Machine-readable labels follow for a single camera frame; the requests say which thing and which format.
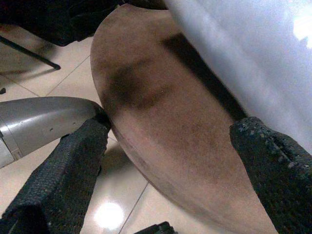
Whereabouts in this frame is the white pillow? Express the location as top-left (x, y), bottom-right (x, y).
top-left (162, 0), bottom-right (312, 157)

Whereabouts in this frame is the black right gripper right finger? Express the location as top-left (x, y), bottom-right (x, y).
top-left (230, 117), bottom-right (312, 234)

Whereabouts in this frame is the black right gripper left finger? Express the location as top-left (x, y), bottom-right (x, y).
top-left (0, 118), bottom-right (109, 234)

